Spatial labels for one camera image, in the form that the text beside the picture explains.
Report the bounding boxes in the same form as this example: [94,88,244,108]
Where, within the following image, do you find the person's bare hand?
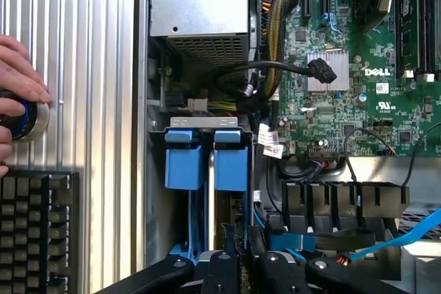
[0,34,53,178]

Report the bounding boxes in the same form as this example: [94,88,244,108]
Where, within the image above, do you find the black keyboard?
[0,169,81,294]

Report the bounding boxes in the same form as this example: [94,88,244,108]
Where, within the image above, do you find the light blue SATA wire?
[351,207,441,261]

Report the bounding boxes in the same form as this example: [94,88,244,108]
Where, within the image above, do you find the silver chipset heatsink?
[306,50,349,94]

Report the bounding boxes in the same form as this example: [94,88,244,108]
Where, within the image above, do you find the green Dell motherboard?
[275,0,441,158]

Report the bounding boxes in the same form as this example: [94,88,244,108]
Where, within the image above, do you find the thin black wire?
[343,121,441,188]

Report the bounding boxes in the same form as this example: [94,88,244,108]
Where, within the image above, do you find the open grey PC case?
[132,0,441,294]

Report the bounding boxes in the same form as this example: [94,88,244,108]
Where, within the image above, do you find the silver disk bay bracket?
[170,116,239,134]

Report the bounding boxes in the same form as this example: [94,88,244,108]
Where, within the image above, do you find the blue plastic disk carrier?
[213,128,249,192]
[164,128,204,191]

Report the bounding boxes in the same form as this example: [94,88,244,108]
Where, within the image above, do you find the silver power supply box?
[148,0,252,74]

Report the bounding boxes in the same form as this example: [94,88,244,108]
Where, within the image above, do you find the braided yellow-black wire bundle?
[264,0,301,99]

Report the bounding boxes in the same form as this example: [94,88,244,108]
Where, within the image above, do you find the black wire with black connector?
[212,58,338,103]

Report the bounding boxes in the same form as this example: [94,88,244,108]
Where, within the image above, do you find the white barcode label tags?
[257,124,285,158]

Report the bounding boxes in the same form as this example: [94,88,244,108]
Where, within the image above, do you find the silver knob with blue ring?
[0,90,52,142]

